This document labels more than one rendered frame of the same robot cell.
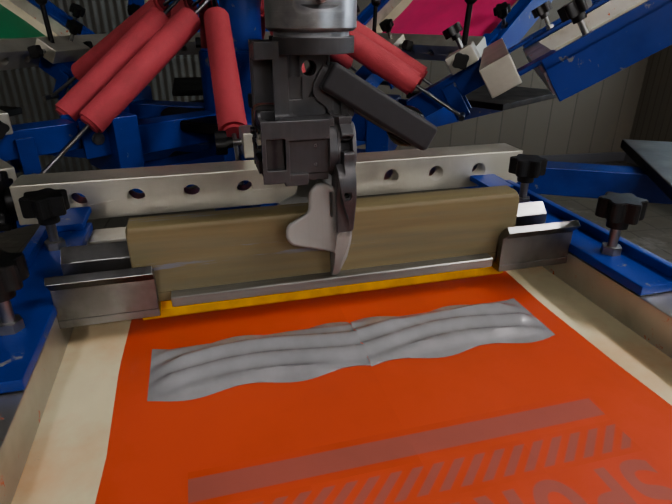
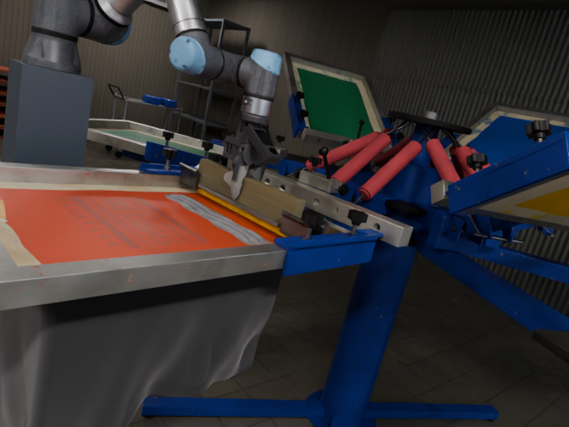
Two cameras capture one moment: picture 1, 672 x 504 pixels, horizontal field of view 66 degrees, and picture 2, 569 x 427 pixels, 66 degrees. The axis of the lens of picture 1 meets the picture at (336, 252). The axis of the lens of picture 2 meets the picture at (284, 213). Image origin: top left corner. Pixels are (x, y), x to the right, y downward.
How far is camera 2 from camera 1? 0.98 m
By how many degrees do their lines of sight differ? 54
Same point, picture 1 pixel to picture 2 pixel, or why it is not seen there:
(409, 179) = (341, 215)
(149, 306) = (194, 183)
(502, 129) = not seen: outside the picture
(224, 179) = (277, 180)
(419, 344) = (217, 221)
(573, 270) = not seen: hidden behind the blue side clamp
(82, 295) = (185, 172)
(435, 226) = (267, 199)
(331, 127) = (242, 143)
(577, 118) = not seen: outside the picture
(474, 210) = (280, 199)
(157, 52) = (350, 146)
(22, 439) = (138, 180)
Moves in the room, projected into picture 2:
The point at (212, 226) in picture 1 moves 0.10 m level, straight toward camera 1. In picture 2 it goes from (215, 166) to (183, 163)
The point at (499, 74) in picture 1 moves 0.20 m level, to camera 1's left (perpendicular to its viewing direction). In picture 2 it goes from (437, 190) to (383, 170)
